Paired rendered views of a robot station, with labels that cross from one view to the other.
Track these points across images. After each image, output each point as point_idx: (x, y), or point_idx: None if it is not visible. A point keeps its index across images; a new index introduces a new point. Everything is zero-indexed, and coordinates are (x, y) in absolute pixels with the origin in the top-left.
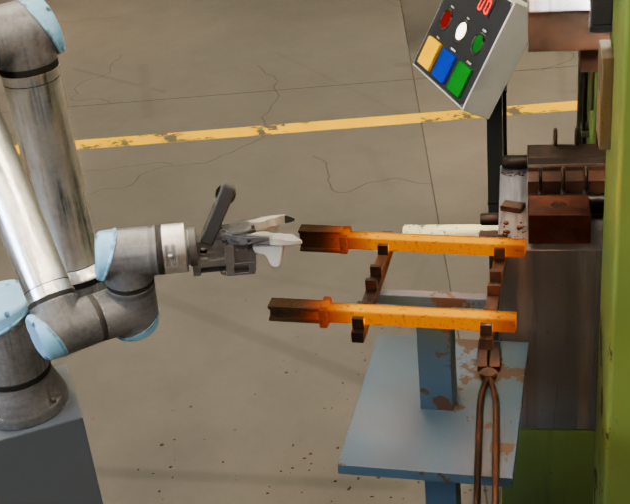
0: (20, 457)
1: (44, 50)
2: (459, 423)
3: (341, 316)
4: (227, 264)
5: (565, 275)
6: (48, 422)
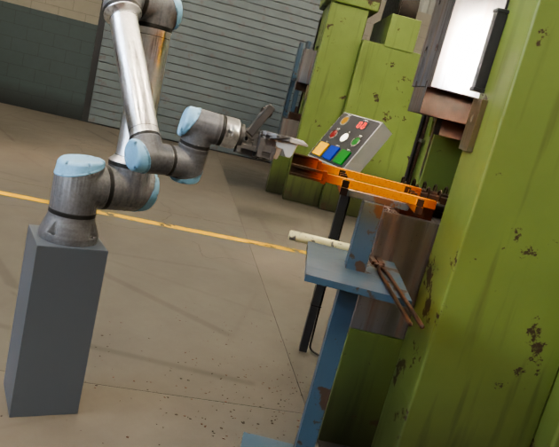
0: (59, 264)
1: (170, 19)
2: (370, 277)
3: (334, 179)
4: (259, 149)
5: (414, 235)
6: (85, 247)
